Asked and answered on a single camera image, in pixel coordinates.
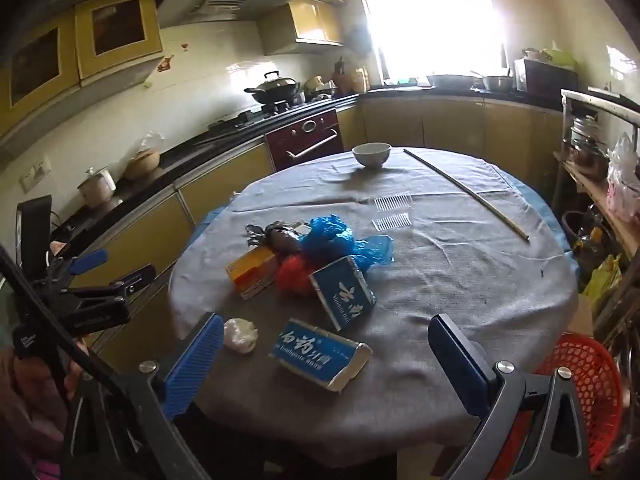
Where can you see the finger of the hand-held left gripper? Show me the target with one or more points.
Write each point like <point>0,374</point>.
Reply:
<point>92,259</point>
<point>137,277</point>

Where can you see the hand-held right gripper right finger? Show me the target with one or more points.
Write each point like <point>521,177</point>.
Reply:
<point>457,365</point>

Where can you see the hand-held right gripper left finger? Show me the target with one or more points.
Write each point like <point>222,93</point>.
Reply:
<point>195,365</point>

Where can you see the white tissue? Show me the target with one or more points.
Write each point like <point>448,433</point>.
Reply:
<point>240,335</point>

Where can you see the blue cardboard box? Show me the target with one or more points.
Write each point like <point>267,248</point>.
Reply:
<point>342,290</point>
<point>315,352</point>

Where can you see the red plastic mesh basket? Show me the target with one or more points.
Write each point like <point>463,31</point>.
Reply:
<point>585,385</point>

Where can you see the red plastic bag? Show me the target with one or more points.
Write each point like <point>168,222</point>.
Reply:
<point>295,274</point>

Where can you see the blue plastic bag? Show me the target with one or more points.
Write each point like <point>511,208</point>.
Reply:
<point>330,232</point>

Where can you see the white lidded pot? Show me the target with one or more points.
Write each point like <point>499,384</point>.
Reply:
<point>97,190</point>

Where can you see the grey tablecloth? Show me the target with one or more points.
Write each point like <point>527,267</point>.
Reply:
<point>450,280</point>

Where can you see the brown clay pot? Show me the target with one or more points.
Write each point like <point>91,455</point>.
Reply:
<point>142,165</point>

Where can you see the orange cardboard box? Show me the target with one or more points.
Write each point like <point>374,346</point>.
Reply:
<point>250,267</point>

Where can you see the black kitchen countertop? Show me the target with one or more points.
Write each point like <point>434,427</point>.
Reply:
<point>175,157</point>

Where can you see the clear plastic bag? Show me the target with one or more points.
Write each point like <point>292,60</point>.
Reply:
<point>150,140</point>

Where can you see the clear plastic comb strip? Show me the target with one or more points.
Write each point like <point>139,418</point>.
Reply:
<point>391,221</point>
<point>395,201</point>

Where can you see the yellow plastic bag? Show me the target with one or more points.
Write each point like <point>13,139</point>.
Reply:
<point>602,277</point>

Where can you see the blue table cover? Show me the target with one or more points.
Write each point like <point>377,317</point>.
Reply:
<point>550,220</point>

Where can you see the cooking oil bottle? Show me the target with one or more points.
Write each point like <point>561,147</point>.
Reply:
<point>590,235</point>

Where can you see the long thin wooden stick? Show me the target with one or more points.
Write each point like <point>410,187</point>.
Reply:
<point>440,172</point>

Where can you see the black gas stove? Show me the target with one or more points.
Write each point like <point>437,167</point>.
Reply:
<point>270,111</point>

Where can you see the wooden storage shelf rack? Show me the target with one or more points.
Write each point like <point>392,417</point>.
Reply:
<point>595,195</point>

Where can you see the dark red oven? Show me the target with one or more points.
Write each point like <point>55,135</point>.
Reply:
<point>305,135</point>

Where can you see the white bowl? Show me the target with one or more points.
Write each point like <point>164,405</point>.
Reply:
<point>371,156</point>

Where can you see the black wok with lid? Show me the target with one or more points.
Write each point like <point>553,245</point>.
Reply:
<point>275,87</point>

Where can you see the yellow base cabinets under window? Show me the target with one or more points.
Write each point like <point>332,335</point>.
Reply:
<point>450,125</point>

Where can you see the pink white plastic bag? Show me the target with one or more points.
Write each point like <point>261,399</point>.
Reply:
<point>622,185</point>

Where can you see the stacked metal pots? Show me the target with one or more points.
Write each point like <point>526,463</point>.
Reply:
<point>590,145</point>

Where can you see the bowls beside stove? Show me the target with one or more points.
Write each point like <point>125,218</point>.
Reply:
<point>320,89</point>

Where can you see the wide metal basin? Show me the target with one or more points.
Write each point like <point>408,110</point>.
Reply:
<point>452,81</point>

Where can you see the small metal pot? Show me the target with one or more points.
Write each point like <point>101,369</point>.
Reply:
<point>497,83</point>

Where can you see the brown jars and basket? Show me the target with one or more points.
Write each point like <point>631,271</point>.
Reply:
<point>350,80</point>

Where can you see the dark microwave oven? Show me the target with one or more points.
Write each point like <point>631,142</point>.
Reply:
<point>547,77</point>

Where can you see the green cloth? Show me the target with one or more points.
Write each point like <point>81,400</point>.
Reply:
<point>555,57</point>

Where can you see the bright window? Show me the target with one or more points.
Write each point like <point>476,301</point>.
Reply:
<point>430,25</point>

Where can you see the white wall socket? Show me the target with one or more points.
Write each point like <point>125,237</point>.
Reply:
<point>35,175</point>

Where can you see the yellow glass-door wall cabinet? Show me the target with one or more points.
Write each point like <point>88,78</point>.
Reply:
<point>35,65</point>
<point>117,30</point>

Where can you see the red wall sticker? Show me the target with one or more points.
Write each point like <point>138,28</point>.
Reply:
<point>164,64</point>

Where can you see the yellow plain wall cabinet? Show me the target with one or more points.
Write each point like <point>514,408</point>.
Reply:
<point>300,27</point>

